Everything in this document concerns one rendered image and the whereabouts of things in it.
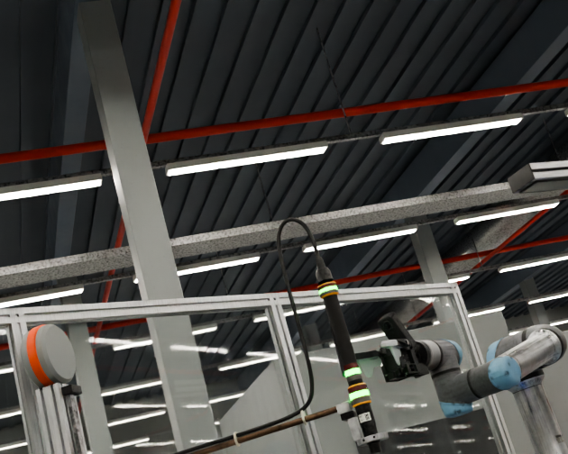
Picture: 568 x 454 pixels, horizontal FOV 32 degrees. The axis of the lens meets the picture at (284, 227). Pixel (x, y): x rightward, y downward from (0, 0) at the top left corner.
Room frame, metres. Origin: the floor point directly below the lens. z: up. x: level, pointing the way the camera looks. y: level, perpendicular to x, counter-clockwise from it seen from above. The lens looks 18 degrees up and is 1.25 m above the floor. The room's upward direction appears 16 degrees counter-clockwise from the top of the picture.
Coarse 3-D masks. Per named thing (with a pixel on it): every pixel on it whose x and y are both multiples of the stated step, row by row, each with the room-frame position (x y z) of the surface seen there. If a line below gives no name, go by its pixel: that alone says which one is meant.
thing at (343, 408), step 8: (336, 408) 2.18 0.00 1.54; (344, 408) 2.17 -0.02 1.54; (352, 408) 2.19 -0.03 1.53; (344, 416) 2.17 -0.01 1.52; (352, 416) 2.17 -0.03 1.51; (352, 424) 2.17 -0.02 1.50; (352, 432) 2.17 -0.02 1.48; (360, 432) 2.17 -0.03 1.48; (384, 432) 2.16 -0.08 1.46; (360, 440) 2.16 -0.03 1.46; (368, 440) 2.15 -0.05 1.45
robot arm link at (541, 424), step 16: (512, 336) 2.74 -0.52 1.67; (496, 352) 2.75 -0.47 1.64; (528, 384) 2.74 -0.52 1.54; (528, 400) 2.75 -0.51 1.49; (544, 400) 2.75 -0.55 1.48; (528, 416) 2.76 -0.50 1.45; (544, 416) 2.75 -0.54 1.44; (528, 432) 2.79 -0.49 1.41; (544, 432) 2.75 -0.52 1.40; (560, 432) 2.77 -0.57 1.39; (544, 448) 2.76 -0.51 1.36; (560, 448) 2.76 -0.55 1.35
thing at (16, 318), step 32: (352, 288) 3.22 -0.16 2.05; (384, 288) 3.32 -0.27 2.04; (416, 288) 3.42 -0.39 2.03; (448, 288) 3.55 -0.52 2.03; (0, 320) 2.39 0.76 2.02; (32, 320) 2.44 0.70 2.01; (64, 320) 2.51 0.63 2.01; (288, 352) 2.98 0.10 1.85; (480, 352) 3.57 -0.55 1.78; (32, 384) 2.42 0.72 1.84; (32, 416) 2.41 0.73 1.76; (32, 448) 2.41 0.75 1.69; (320, 448) 3.00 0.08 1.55; (512, 448) 3.57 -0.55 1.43
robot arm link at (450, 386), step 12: (444, 372) 2.44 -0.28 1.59; (456, 372) 2.45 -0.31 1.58; (444, 384) 2.44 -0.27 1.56; (456, 384) 2.42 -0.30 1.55; (444, 396) 2.45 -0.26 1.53; (456, 396) 2.43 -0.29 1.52; (468, 396) 2.42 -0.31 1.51; (444, 408) 2.46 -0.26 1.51; (456, 408) 2.44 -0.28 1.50; (468, 408) 2.45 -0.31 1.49
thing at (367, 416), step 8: (320, 264) 2.17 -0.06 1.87; (320, 272) 2.16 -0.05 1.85; (328, 272) 2.17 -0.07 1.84; (320, 280) 2.16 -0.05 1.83; (328, 280) 2.20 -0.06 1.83; (360, 408) 2.16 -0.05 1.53; (368, 408) 2.17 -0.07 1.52; (360, 416) 2.17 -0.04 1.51; (368, 416) 2.16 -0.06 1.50; (360, 424) 2.18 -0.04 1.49; (368, 424) 2.16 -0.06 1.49; (368, 432) 2.16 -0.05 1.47; (376, 432) 2.17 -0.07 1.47; (376, 440) 2.17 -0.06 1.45; (376, 448) 2.17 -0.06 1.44
